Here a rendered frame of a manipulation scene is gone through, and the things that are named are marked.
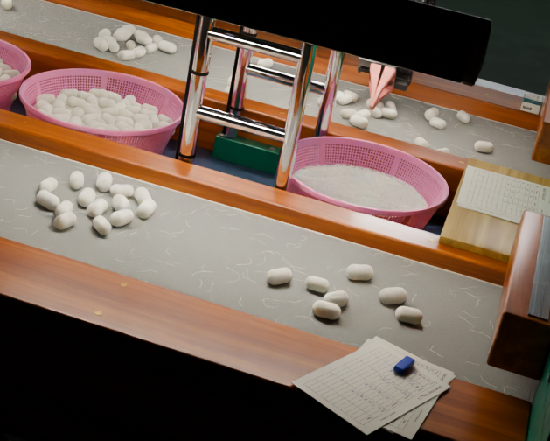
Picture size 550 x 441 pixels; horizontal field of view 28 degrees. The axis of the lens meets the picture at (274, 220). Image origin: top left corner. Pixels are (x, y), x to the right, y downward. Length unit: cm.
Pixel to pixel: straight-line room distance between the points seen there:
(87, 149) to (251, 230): 28
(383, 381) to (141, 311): 28
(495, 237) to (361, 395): 48
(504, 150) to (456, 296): 60
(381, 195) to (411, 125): 34
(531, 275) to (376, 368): 22
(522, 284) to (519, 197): 47
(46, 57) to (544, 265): 101
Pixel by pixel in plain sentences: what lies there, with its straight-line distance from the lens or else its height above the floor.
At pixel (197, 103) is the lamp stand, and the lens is 160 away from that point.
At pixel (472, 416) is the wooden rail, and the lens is 120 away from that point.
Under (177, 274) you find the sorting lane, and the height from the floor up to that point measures 74.
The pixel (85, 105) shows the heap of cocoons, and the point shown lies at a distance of 184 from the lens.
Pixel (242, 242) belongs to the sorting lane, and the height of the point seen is 74.
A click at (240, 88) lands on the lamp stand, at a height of 81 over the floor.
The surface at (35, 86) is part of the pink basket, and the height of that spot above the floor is 75.
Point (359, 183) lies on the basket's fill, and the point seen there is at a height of 74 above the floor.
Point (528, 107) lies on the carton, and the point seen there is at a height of 77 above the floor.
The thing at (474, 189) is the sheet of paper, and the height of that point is 78.
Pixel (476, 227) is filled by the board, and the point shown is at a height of 78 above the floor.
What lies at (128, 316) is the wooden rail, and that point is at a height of 77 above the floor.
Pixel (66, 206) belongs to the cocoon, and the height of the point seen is 76.
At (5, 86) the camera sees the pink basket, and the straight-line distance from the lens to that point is 184.
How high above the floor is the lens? 142
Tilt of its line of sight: 26 degrees down
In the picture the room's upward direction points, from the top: 11 degrees clockwise
